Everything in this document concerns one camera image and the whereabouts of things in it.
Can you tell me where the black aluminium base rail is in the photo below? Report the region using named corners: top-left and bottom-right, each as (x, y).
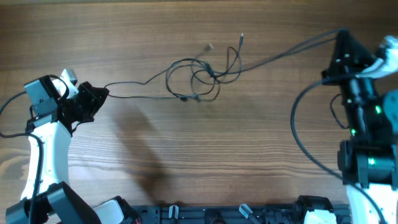
top-left (130, 203), bottom-right (352, 224)

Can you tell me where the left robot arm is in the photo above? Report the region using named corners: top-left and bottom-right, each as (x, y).
top-left (5, 75), bottom-right (142, 223)

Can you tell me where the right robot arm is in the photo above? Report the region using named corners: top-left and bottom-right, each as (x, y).
top-left (322, 30), bottom-right (397, 223)

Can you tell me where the right camera black cable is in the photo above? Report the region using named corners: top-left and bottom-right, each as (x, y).
top-left (290, 74), bottom-right (388, 224)

